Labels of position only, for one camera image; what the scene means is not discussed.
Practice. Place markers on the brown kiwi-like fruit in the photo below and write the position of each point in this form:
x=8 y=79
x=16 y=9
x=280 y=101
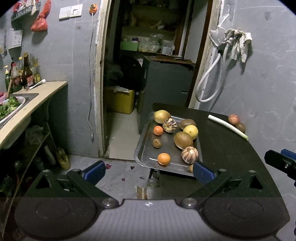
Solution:
x=186 y=122

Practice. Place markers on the dark sauce bottle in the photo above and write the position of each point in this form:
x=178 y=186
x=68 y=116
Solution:
x=27 y=74

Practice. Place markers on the bowl of green vegetables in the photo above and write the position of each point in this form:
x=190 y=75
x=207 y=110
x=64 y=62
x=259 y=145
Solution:
x=10 y=105

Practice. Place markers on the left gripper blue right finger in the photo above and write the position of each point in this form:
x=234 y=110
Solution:
x=212 y=182

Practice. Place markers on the small brown kiwi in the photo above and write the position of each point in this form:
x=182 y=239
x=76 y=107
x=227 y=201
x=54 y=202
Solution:
x=156 y=143

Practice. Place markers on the metal tray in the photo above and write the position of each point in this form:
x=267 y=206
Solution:
x=146 y=155

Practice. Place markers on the red plastic bag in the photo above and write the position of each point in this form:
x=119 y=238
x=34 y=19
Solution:
x=40 y=24

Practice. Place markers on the reddish passion fruit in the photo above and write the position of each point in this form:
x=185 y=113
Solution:
x=233 y=119

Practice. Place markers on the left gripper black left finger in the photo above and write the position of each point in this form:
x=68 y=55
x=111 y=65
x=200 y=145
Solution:
x=86 y=180

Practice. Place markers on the yellow box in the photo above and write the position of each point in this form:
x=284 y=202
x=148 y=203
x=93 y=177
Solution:
x=119 y=99

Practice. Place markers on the orange tangerine at edge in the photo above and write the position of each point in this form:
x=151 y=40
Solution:
x=163 y=159

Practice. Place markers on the brown round fruit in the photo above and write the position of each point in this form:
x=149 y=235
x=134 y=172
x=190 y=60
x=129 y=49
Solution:
x=183 y=140

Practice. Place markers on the yellow-green mango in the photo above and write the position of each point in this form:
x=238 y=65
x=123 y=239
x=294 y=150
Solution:
x=161 y=115

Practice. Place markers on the white leek stalk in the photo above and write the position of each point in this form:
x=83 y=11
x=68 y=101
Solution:
x=227 y=125

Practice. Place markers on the grey rag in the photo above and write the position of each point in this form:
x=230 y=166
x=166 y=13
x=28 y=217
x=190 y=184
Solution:
x=234 y=39

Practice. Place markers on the green container on shelf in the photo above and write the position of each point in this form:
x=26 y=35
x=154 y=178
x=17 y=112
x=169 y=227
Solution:
x=129 y=46

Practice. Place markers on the small orange tangerine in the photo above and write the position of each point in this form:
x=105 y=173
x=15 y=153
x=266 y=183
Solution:
x=158 y=130

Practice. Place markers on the dark cabinet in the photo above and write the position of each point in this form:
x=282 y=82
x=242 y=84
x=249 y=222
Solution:
x=165 y=82

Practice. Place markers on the beige countertop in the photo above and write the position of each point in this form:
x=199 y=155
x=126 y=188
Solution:
x=44 y=91

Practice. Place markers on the wall power socket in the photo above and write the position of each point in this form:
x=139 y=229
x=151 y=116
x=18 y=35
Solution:
x=70 y=12

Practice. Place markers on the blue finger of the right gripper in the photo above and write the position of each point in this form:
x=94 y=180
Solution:
x=289 y=154
x=281 y=162

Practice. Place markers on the yellow lemon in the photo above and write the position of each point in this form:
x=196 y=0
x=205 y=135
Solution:
x=192 y=130

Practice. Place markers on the yellow oil bottle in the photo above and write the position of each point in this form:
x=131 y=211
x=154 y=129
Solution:
x=36 y=71

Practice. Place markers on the dark green-brown fruit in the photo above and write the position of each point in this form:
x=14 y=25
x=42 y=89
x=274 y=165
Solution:
x=240 y=126

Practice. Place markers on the metal sink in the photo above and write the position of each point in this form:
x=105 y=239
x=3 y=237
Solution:
x=28 y=96

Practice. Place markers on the striped pepino melon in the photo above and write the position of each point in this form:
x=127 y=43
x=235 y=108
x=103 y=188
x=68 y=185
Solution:
x=189 y=155
x=169 y=125

